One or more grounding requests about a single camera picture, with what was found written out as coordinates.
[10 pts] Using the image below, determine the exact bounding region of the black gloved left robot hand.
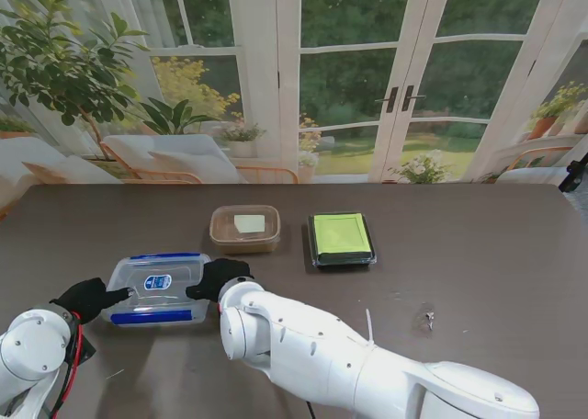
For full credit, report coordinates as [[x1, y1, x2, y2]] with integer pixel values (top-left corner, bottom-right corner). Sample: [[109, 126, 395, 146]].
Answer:
[[50, 277, 134, 326]]

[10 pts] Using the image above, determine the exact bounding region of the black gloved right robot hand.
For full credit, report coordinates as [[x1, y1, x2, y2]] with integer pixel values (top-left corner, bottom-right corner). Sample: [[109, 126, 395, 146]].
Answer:
[[185, 257, 255, 303]]

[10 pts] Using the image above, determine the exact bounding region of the brown translucent container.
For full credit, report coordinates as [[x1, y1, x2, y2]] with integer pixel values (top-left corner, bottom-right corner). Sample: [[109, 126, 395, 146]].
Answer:
[[209, 204, 282, 255]]

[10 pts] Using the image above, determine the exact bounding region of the small clear lid white label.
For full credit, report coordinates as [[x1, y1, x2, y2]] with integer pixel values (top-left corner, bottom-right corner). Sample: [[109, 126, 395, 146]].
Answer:
[[210, 204, 281, 244]]

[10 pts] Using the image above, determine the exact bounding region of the large clear lid blue sticker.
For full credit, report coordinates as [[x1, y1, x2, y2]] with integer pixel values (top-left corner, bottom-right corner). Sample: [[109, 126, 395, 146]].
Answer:
[[103, 252, 212, 312]]

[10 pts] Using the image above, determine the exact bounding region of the clear container with blue clips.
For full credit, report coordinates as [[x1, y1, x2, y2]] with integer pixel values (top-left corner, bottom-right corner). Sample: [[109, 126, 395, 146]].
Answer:
[[101, 252, 212, 328]]

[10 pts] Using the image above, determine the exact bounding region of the black plastic container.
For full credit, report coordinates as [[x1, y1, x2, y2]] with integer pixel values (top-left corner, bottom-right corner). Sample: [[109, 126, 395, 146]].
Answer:
[[307, 211, 379, 268]]

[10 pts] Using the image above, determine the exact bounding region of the clear lid with green sheet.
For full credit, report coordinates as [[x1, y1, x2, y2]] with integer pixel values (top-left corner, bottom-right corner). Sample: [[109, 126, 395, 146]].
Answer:
[[307, 211, 379, 268]]

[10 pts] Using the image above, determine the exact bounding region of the black tripod stand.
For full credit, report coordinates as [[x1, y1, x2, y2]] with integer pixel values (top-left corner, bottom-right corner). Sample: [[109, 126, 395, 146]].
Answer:
[[558, 160, 588, 193]]

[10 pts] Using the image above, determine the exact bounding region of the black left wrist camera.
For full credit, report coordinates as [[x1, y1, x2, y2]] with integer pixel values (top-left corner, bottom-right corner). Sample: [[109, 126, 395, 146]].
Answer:
[[75, 334, 97, 368]]

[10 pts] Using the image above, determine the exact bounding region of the red cable on left arm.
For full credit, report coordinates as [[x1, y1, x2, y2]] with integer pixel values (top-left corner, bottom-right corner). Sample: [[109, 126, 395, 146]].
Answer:
[[48, 315, 86, 419]]

